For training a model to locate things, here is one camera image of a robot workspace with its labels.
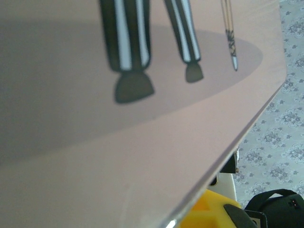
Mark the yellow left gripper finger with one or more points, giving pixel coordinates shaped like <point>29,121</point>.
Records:
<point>209,209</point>

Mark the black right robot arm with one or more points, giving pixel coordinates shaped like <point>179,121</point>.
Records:
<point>278,213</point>

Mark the white plastic part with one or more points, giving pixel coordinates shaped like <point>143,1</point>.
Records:
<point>224,187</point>

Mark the pink cartoon wedding box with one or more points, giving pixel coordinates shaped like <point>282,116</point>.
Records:
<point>95,147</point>

